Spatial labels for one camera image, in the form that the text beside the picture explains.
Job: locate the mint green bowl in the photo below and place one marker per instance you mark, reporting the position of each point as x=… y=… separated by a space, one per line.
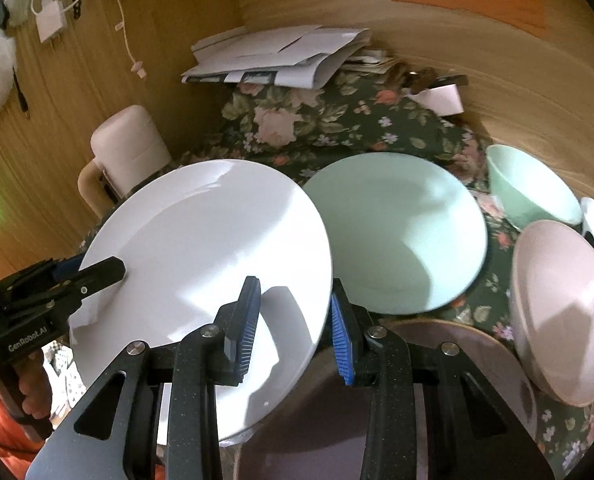
x=522 y=185

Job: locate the pink bowl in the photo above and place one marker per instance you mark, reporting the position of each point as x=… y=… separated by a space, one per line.
x=562 y=300

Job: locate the mint green plate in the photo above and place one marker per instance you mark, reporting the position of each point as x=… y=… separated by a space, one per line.
x=397 y=230

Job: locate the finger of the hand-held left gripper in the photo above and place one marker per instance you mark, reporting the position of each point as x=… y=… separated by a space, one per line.
x=66 y=267
x=97 y=274

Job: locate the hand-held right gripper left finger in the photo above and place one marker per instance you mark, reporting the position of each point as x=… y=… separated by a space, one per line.
x=242 y=332

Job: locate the stack of white papers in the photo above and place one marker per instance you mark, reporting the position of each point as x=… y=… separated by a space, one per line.
x=277 y=55

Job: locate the white plate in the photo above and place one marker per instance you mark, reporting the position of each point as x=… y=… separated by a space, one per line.
x=187 y=240

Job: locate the stack of magazines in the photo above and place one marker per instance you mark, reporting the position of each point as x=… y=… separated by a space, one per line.
x=372 y=60

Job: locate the brown plate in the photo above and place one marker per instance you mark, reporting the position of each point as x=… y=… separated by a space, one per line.
x=302 y=420

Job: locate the white charger adapter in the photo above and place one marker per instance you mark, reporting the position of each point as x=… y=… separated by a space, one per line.
x=51 y=22

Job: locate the white paper slip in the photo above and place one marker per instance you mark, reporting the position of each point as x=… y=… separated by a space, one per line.
x=444 y=99

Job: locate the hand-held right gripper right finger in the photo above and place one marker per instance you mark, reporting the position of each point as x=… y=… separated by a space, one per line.
x=341 y=340

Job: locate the person's left hand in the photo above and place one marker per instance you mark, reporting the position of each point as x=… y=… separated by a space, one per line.
x=33 y=395

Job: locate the floral cloth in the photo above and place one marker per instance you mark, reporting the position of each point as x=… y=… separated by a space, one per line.
x=327 y=120

